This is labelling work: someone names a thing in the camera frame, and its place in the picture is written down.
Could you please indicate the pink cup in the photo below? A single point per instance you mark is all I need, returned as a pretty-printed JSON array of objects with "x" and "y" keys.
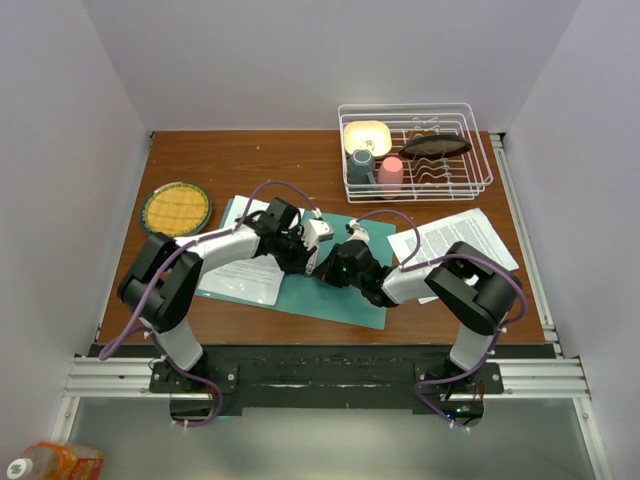
[{"x": 390, "y": 177}]

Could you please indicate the metal folder clip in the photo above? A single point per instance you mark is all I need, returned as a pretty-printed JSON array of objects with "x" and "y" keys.
[{"x": 311, "y": 267}]

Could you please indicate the white wire dish rack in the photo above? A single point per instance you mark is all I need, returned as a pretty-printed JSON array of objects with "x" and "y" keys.
[{"x": 457, "y": 178}]

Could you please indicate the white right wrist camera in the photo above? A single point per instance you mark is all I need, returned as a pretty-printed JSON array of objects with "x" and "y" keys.
[{"x": 356, "y": 232}]

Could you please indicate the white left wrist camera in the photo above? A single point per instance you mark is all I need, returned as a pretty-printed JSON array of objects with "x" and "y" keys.
[{"x": 315, "y": 232}]

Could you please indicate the green file folder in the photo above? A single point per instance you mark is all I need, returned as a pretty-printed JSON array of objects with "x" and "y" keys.
[{"x": 309, "y": 296}]

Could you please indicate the printed white paper sheet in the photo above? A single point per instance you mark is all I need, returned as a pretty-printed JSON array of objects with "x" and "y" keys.
[{"x": 255, "y": 281}]

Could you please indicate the dark brown oval plate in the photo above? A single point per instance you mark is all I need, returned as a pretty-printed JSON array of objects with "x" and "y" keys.
[{"x": 435, "y": 147}]

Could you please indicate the cream square bowl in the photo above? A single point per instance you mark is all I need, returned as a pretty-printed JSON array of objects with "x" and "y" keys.
[{"x": 371, "y": 135}]

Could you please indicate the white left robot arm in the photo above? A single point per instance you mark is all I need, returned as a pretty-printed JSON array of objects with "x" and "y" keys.
[{"x": 161, "y": 282}]

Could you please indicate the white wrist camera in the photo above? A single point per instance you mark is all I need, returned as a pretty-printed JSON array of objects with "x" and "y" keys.
[
  {"x": 315, "y": 232},
  {"x": 356, "y": 232}
]

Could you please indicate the round woven yellow coaster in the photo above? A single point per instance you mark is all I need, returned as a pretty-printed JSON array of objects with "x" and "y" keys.
[{"x": 176, "y": 209}]

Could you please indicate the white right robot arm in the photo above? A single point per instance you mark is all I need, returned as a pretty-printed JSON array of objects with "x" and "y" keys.
[{"x": 480, "y": 293}]

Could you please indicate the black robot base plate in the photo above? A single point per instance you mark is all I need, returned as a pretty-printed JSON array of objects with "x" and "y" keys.
[{"x": 329, "y": 377}]

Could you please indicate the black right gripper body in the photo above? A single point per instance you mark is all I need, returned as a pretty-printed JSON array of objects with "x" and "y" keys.
[{"x": 336, "y": 274}]

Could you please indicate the grey-blue mug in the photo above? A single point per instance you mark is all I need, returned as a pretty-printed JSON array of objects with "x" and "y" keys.
[{"x": 361, "y": 168}]

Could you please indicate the printed paper stack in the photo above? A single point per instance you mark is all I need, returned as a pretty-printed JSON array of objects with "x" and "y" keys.
[{"x": 436, "y": 238}]

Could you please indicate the orange drink bottle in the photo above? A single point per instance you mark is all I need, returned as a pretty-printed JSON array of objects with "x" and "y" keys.
[{"x": 48, "y": 460}]

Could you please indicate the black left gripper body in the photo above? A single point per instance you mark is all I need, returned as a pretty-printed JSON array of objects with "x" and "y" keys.
[{"x": 291, "y": 251}]

